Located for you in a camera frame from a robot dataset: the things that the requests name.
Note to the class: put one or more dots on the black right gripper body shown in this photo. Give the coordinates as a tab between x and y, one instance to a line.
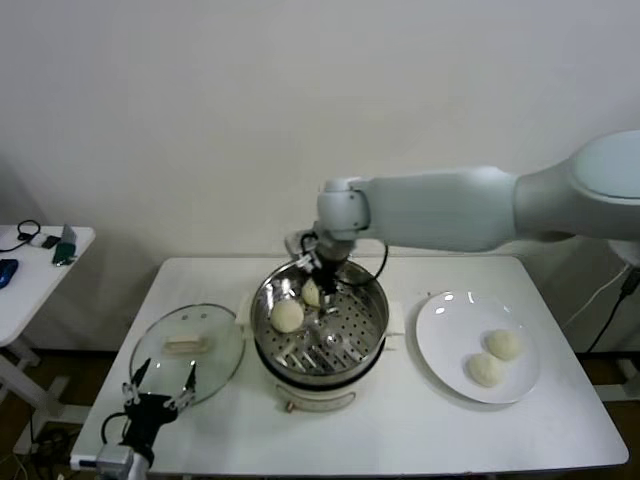
327	272

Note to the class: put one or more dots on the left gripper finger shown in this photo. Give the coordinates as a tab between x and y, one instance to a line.
189	380
141	372

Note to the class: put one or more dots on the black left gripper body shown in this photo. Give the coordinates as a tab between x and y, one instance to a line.
145	415

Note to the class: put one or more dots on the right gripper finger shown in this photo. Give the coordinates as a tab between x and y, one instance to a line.
306	262
327	305

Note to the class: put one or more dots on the white steamed baozi bun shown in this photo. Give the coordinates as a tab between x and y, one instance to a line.
484	370
310	294
504	345
286	316

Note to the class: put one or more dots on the round glass pot lid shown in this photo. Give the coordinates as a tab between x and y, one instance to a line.
215	360

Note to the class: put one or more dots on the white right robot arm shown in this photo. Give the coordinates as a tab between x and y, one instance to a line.
450	210

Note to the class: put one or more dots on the stainless steel steamer basket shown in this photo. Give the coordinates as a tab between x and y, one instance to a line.
350	340

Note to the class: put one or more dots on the white electric cooker pot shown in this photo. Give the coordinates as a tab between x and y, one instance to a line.
310	397

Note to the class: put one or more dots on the large white plate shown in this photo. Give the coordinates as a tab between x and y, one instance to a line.
450	340

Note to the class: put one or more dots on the white side table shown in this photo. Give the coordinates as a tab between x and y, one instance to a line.
30	300

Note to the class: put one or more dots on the green flat object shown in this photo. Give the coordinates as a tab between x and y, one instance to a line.
62	254

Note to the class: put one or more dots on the grey tilted card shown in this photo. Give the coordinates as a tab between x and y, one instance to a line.
68	232

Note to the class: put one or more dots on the small black device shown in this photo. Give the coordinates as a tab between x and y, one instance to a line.
49	243

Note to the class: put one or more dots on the blue computer mouse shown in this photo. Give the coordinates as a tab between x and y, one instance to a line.
6	272

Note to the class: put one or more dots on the small white device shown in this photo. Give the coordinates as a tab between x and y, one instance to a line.
36	241

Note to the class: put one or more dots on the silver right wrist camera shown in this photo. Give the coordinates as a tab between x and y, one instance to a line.
295	242

